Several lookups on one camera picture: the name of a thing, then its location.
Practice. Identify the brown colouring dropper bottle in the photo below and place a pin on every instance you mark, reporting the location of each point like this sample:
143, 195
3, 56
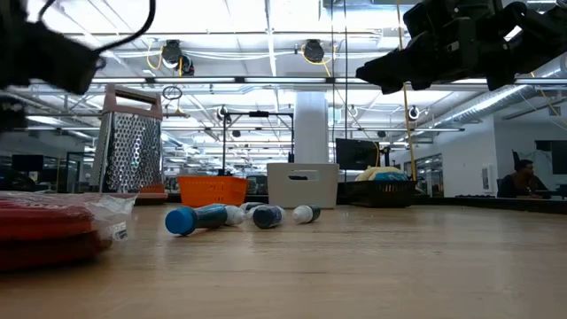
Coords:
305, 213

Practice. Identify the blue capped bottle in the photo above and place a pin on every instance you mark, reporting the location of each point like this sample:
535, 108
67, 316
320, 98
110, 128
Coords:
195, 219

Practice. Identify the person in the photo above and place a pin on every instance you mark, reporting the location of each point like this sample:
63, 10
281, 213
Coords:
522, 181

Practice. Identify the black monitor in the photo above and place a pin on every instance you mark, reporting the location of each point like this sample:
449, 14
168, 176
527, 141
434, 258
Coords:
356, 154

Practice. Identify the dark desk monitor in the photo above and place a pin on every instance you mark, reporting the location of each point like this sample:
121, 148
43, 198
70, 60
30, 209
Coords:
27, 163

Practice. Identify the black plastic basket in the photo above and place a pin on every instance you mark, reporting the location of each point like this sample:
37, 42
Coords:
381, 192

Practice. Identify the orange plastic basket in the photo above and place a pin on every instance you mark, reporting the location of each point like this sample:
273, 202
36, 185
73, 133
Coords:
212, 191

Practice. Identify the silver ventilation duct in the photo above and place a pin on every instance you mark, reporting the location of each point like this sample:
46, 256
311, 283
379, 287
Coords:
496, 99

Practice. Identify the black frame stand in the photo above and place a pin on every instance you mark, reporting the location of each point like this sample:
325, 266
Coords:
258, 114

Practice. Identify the grey plastic bin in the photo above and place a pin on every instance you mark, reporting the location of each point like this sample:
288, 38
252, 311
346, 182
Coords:
303, 186

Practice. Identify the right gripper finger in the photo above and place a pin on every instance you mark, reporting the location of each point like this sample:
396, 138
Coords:
398, 66
386, 86

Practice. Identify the navy colouring dropper bottle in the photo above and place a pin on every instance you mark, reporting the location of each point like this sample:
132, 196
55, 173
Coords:
268, 216

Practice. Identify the red snack pack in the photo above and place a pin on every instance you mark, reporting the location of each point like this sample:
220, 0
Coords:
44, 230

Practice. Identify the white column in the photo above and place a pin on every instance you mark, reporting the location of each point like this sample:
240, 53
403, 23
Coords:
311, 128

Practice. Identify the metal box grater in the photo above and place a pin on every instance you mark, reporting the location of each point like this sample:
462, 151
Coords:
130, 150

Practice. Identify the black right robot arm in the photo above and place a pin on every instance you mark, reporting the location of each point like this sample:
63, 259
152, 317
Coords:
540, 31

